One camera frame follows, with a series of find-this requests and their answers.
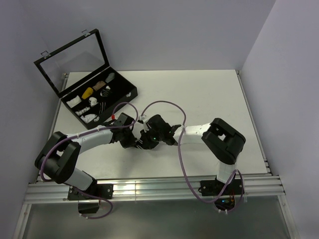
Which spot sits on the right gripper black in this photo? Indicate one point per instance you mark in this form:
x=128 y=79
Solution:
x=147 y=143

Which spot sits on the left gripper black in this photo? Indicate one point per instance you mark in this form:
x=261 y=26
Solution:
x=130 y=142

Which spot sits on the black ankle sock white cuff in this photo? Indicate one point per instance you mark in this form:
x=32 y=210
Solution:
x=143 y=141

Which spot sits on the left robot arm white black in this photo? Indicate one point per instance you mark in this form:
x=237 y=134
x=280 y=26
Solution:
x=59 y=156

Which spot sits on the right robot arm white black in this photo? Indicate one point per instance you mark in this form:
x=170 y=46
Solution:
x=224 y=141

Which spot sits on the white crumpled sock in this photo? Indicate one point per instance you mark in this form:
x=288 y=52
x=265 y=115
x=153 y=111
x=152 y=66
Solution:
x=88 y=118

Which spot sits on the white grey rolled sock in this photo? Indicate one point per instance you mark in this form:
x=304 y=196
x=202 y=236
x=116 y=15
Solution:
x=93 y=101

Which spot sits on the black white striped rolled sock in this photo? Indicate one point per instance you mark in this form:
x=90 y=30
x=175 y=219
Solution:
x=105 y=92

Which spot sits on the white black patterned rolled sock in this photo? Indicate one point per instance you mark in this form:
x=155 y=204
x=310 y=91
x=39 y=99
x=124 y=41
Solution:
x=82 y=111

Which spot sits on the tan rolled sock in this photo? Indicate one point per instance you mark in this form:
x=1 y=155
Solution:
x=99 y=85

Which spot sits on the yellow rolled sock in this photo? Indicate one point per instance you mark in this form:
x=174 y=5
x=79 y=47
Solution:
x=87 y=93

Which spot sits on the black display case with lid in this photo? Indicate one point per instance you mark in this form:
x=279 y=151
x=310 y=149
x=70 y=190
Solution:
x=79 y=64

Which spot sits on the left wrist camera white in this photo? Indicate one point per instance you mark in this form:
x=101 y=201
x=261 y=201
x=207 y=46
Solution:
x=115 y=116

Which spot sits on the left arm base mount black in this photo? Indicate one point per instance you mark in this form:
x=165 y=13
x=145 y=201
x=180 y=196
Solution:
x=90 y=200

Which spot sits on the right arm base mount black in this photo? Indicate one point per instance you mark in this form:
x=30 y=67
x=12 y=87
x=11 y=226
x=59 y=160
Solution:
x=214 y=187

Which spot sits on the aluminium frame rail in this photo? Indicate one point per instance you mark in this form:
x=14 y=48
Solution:
x=149 y=189

